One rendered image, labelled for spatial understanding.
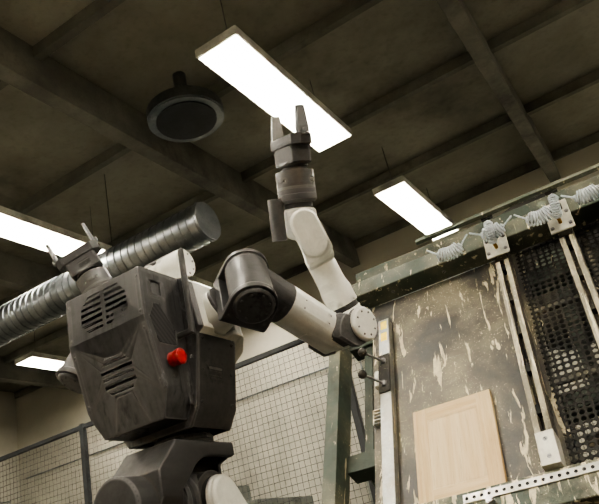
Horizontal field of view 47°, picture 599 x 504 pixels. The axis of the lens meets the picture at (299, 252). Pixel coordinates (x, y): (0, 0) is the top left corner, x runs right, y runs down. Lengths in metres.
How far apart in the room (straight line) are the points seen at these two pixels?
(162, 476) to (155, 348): 0.22
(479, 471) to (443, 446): 0.18
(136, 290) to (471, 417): 1.62
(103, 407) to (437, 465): 1.50
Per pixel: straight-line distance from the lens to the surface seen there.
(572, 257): 2.97
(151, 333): 1.31
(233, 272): 1.38
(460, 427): 2.65
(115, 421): 1.38
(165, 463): 1.30
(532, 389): 2.60
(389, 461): 2.68
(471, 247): 3.14
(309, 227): 1.51
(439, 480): 2.57
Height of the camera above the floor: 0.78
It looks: 24 degrees up
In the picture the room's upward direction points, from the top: 13 degrees counter-clockwise
